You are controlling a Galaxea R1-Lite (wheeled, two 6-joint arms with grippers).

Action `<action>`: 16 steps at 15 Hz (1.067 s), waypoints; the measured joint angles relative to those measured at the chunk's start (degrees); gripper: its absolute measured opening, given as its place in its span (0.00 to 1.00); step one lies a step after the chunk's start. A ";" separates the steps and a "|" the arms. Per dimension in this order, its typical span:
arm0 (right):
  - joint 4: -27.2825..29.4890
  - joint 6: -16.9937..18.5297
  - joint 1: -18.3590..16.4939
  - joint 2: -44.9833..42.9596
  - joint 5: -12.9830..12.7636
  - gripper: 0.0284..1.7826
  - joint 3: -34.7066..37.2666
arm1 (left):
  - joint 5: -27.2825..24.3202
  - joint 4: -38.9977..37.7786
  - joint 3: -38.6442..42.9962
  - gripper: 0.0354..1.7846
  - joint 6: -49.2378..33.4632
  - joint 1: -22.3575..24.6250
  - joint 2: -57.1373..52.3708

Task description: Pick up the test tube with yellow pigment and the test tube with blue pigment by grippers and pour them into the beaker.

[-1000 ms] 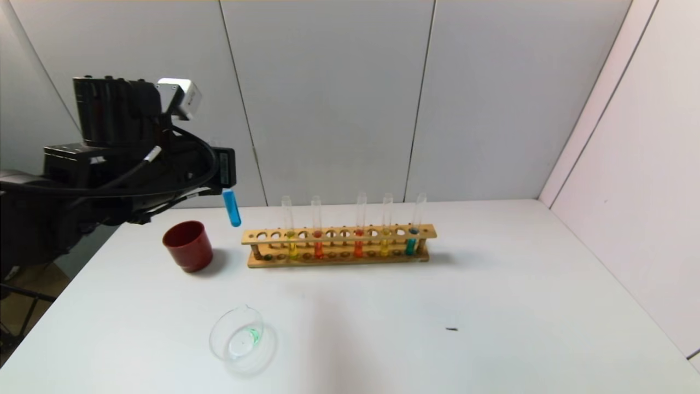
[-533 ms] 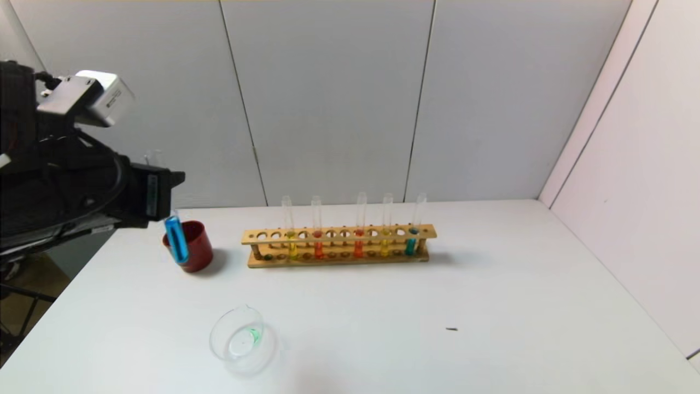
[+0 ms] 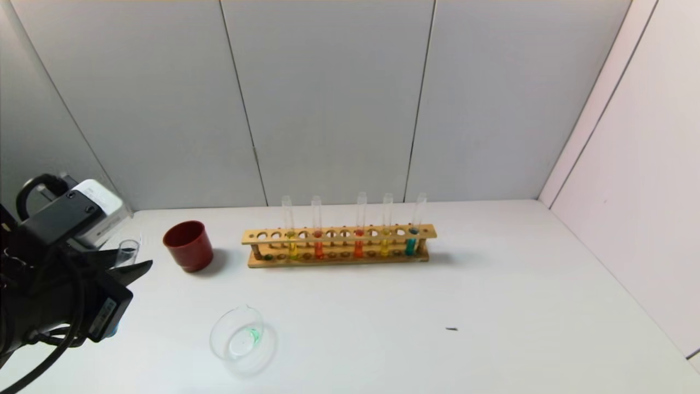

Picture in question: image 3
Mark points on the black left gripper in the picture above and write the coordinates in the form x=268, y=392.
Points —
x=107, y=313

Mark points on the yellow pigment glass test tube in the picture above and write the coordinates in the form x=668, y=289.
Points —
x=292, y=249
x=384, y=247

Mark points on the clear glass beaker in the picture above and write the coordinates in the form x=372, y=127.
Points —
x=240, y=342

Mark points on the red pigment glass test tube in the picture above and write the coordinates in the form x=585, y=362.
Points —
x=318, y=249

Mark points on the wooden test tube rack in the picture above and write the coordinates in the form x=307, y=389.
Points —
x=339, y=233

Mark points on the orange pigment glass test tube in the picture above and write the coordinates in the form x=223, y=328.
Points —
x=358, y=247

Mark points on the dark red plastic cup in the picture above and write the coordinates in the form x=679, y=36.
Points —
x=188, y=246

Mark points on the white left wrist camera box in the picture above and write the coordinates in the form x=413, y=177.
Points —
x=98, y=205

